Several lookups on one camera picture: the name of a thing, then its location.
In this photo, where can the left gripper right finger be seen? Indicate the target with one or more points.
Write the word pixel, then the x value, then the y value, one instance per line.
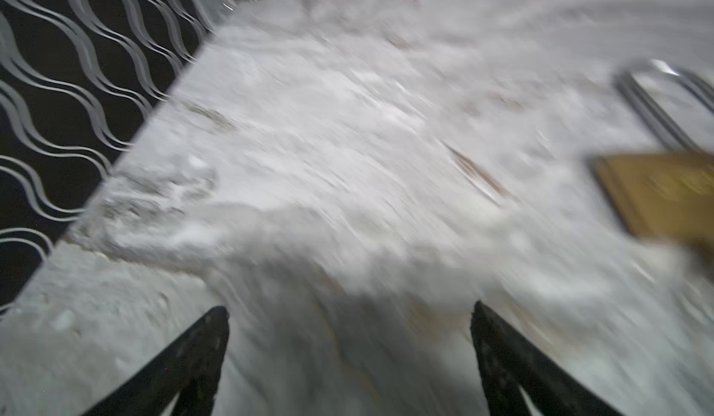
pixel 510 367

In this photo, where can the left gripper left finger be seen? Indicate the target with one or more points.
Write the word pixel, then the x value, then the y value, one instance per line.
pixel 185 374

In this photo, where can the long shackle brass padlock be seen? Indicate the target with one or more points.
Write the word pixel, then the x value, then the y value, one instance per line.
pixel 666 195

